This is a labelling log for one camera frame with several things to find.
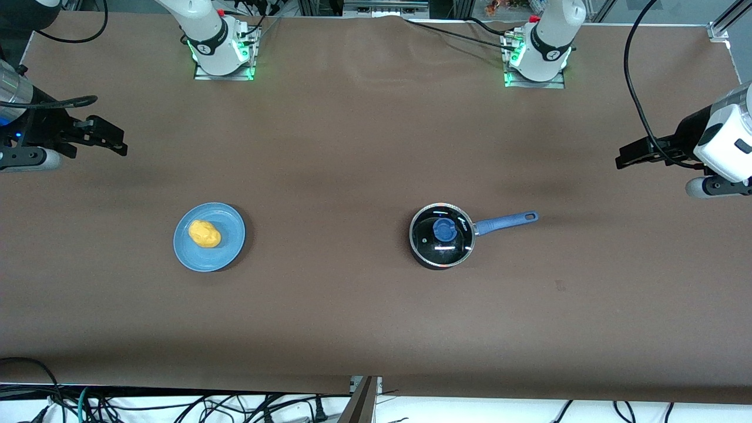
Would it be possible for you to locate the black looped floor cable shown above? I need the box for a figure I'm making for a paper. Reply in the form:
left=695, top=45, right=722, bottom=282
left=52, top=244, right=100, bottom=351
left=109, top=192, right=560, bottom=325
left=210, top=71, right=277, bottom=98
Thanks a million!
left=0, top=357, right=62, bottom=423

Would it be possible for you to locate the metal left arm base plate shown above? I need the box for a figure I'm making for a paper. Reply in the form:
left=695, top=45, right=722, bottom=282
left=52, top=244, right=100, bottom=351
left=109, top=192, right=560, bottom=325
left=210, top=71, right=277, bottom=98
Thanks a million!
left=502, top=29, right=566, bottom=89

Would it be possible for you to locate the glass lid with blue knob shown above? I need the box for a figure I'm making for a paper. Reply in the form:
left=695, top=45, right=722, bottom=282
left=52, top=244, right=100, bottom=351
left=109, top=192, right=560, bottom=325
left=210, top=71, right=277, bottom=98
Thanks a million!
left=410, top=203, right=474, bottom=268

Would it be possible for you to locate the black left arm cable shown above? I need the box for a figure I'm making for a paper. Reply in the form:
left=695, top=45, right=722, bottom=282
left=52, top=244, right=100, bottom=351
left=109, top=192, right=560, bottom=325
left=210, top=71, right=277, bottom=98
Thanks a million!
left=623, top=0, right=706, bottom=171

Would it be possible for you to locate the grey metal post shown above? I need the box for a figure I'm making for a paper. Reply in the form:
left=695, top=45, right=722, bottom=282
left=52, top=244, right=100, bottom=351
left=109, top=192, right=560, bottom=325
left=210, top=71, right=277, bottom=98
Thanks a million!
left=338, top=376, right=384, bottom=423

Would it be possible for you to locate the aluminium crossbar profile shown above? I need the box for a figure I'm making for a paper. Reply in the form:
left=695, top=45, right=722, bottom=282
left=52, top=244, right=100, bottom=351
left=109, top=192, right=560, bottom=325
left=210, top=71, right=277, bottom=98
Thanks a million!
left=343, top=0, right=429, bottom=18

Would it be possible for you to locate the black pot with blue handle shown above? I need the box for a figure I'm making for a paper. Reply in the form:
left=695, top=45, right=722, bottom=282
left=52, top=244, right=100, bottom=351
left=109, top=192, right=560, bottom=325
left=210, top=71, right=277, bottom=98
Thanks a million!
left=409, top=203, right=539, bottom=271

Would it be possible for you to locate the aluminium frame corner profile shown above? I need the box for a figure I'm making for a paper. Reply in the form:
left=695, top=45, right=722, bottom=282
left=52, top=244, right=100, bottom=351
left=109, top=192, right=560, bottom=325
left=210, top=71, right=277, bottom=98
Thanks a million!
left=708, top=0, right=752, bottom=42

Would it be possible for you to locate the blue round plate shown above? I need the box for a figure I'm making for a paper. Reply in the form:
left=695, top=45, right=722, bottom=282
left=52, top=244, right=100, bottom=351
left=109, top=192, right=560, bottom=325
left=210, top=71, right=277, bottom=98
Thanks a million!
left=173, top=202, right=246, bottom=273

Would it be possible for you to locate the yellow potato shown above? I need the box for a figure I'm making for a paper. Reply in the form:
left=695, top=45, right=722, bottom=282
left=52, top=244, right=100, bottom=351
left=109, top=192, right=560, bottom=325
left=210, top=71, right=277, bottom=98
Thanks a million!
left=188, top=219, right=222, bottom=249

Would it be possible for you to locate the black cable across table cover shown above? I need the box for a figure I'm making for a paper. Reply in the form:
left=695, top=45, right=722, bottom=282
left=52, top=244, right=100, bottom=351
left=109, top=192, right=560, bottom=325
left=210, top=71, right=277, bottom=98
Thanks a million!
left=404, top=18, right=521, bottom=53

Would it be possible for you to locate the brown table cover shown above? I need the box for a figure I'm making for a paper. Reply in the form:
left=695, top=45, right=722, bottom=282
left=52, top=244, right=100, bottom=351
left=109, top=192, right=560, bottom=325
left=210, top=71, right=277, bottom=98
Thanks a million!
left=0, top=12, right=752, bottom=406

